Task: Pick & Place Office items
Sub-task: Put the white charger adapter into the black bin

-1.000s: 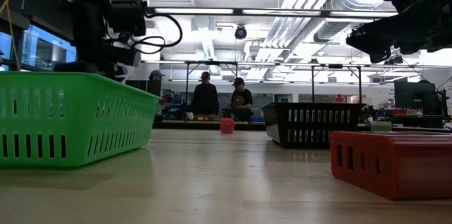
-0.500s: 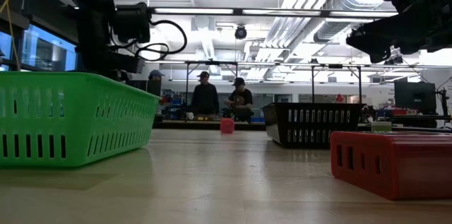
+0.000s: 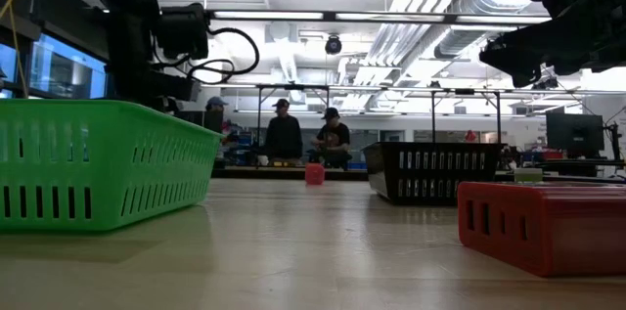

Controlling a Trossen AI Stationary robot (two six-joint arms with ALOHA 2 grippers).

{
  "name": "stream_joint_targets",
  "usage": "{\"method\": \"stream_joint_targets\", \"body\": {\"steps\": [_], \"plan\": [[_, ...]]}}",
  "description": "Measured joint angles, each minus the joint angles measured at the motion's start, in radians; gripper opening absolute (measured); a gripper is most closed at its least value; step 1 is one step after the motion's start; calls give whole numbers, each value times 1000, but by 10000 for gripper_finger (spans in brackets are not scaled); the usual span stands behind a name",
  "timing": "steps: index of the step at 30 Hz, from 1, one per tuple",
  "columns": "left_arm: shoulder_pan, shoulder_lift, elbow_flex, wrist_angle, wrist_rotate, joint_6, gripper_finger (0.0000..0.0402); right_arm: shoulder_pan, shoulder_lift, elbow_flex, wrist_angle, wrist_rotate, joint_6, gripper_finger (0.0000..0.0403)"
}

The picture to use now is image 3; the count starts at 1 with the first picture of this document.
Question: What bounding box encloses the yellow extension cable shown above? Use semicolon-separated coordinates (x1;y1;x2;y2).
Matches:
0;0;36;101

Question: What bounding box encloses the overhead LED light bar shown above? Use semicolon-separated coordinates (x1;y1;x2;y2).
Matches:
204;9;554;26

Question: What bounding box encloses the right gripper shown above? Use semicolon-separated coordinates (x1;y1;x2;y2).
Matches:
478;0;626;89

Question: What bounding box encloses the black background rig frame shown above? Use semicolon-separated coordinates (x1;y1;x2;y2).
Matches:
253;83;504;167

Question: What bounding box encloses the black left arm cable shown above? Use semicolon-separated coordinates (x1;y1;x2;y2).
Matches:
151;25;261;87

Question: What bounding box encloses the black computer monitor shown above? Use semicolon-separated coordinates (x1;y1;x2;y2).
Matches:
546;112;606;155

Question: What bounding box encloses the black ceiling spotlight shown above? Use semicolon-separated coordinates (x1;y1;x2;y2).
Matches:
324;34;344;57

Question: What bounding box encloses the silver ventilation duct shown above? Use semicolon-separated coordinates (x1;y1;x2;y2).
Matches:
432;0;588;61

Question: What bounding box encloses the green slotted plastic basket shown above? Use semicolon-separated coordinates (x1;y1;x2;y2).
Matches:
0;98;224;233

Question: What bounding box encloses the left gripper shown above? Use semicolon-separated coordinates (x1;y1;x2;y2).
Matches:
110;67;202;114

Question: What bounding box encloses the pink wall charger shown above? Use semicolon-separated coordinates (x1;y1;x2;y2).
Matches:
304;162;326;187

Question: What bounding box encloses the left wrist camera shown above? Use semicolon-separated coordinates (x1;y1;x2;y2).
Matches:
155;3;211;61

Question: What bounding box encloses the black slotted plastic basket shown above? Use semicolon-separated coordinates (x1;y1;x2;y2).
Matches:
362;141;504;207

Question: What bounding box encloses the pink cube bottom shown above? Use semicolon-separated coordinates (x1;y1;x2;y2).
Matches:
457;181;626;279

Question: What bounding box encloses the person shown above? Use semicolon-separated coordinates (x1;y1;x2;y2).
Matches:
204;96;230;134
309;107;354;170
263;98;304;165

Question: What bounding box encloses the small green cup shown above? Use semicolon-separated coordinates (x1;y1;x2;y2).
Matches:
513;167;544;184

